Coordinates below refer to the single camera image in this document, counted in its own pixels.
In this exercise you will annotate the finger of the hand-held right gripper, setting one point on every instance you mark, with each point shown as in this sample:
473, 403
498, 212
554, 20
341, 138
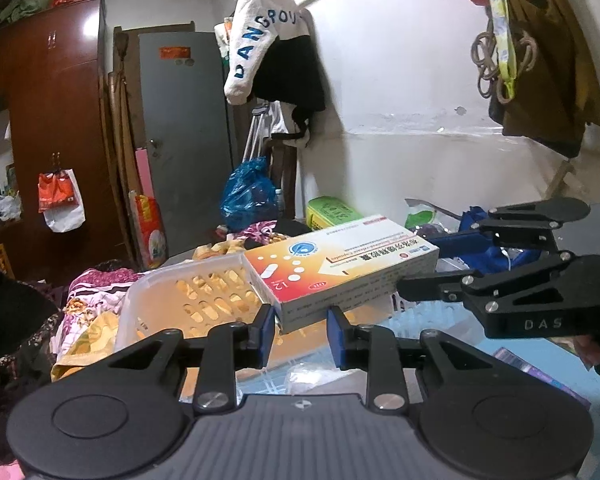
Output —
500, 290
510, 222

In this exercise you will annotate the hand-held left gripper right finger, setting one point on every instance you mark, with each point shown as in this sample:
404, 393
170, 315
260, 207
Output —
336, 337

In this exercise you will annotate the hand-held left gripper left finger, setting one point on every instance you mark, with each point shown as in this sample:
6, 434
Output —
266, 332

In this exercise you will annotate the orange white medicine box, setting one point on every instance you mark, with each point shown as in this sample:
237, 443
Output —
340, 265

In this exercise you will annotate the white plastic basket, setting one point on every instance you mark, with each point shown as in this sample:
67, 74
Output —
180, 290

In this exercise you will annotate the person's right hand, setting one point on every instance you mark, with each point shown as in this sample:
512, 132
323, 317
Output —
587, 350

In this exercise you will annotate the clear plastic bag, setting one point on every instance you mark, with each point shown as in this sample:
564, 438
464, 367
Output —
310, 377

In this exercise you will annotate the dark blue cloth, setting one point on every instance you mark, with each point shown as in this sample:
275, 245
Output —
467, 245

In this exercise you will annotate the wooden stand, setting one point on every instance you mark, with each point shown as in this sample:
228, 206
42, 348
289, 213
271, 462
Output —
560, 177

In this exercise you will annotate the green white plastic packet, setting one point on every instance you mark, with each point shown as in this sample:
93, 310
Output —
422, 217

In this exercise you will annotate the purple packet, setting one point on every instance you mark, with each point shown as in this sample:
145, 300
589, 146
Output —
535, 372

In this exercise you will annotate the green box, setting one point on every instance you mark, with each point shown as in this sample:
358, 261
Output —
330, 212

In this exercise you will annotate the blue plastic bag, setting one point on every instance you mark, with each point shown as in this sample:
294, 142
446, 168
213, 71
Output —
247, 195

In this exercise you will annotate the hanging brown bags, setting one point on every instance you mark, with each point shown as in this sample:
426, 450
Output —
545, 85

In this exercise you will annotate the red patterned bag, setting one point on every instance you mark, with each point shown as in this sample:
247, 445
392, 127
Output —
152, 235

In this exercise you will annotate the dark wooden chair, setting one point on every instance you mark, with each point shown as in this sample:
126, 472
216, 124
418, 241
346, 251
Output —
285, 175

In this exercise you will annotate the floral blanket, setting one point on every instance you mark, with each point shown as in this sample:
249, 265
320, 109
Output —
100, 285

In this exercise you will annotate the pink board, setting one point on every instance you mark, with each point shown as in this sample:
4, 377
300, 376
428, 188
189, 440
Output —
145, 175

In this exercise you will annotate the metal crutch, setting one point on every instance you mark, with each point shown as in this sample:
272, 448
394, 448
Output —
254, 130

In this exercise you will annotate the grey door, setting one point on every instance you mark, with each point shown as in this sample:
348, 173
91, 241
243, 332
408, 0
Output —
190, 135

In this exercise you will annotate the leaning wooden boards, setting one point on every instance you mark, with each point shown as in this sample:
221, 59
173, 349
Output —
122, 135

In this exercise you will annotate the red white plastic bag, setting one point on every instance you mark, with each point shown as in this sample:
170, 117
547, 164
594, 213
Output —
60, 200

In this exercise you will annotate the black hanging garment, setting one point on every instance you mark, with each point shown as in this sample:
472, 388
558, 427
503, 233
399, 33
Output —
290, 75

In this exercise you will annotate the white hoodie with blue letters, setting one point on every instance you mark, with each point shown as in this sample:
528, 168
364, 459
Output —
250, 45

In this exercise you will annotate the brown wooden wardrobe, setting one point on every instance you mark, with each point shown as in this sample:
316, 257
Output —
55, 110

